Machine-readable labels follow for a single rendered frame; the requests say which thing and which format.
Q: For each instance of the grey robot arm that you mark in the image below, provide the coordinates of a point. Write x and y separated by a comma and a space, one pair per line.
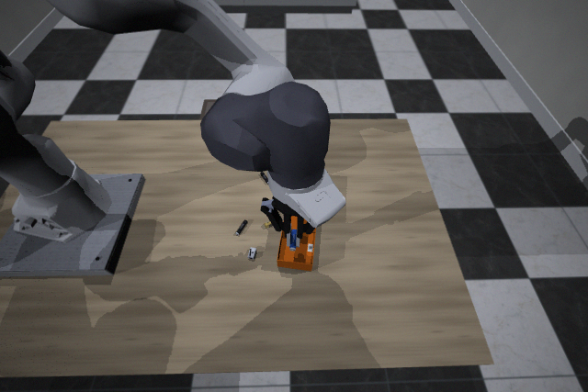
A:
263, 122

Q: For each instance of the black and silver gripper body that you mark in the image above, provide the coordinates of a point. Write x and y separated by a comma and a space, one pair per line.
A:
283, 207

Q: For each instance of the blue battery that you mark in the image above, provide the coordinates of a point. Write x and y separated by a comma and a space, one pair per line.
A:
292, 246

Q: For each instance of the orange three-compartment bin rack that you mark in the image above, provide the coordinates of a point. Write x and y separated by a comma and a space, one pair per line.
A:
302, 258

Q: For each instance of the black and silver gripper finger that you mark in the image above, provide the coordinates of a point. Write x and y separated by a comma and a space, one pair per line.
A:
308, 228
275, 218

